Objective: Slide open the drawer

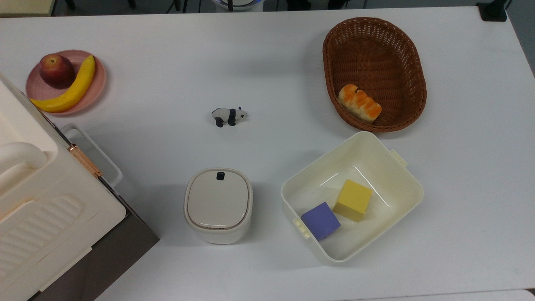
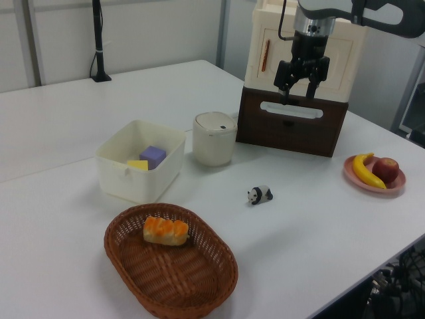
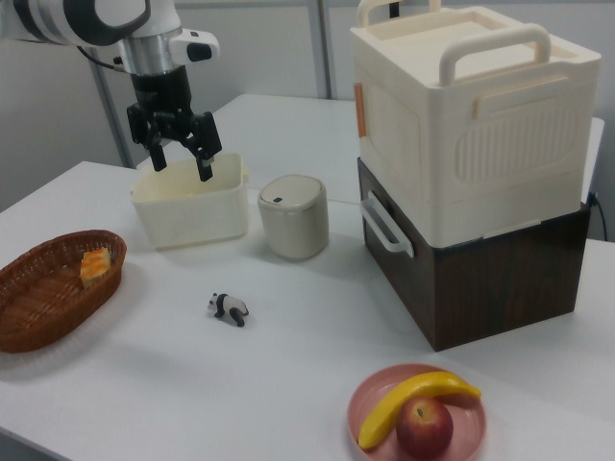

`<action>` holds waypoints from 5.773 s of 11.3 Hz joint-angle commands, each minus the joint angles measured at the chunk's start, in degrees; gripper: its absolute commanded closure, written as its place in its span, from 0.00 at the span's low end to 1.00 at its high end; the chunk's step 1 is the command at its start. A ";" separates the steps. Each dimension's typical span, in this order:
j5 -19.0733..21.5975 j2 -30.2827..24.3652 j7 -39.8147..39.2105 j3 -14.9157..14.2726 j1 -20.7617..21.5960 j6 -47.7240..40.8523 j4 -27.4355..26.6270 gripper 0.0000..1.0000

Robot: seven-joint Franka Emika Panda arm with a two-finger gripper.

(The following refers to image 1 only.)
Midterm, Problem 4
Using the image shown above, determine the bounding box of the cream open plastic bin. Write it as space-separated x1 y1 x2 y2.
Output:
280 131 424 265

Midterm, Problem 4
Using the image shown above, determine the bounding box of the black white panda figurine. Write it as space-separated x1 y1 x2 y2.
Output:
211 107 247 127

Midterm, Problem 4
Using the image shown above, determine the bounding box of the cream desktop trash can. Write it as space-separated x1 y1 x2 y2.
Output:
183 168 253 245

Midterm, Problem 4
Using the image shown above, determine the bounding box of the purple cube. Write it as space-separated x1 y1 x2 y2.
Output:
301 202 341 241

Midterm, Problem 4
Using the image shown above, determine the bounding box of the yellow cube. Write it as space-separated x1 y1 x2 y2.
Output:
333 179 373 222

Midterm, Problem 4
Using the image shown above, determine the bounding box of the orange glazed bread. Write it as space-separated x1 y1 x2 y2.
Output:
338 84 382 124

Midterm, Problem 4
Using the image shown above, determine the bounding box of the brown wicker basket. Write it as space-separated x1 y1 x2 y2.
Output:
322 17 427 133

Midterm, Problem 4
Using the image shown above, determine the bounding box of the dark brown wooden cabinet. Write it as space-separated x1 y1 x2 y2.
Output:
28 203 160 301

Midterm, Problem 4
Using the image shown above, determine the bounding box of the pink plate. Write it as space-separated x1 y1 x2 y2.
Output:
25 50 107 116

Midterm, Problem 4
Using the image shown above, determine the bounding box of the yellow banana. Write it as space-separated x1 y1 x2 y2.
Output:
29 55 96 113

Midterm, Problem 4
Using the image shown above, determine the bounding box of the cream plastic storage box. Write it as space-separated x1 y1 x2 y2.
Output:
0 73 127 301

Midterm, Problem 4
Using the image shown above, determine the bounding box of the red apple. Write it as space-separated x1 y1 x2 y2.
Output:
39 54 76 89

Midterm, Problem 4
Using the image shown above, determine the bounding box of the black table clamp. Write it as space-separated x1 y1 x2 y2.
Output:
476 0 509 22

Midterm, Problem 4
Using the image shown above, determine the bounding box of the beige wooden desk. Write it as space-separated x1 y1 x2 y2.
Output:
0 0 56 18

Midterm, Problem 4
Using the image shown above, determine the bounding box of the copper door handle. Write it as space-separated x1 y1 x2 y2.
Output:
67 144 103 179

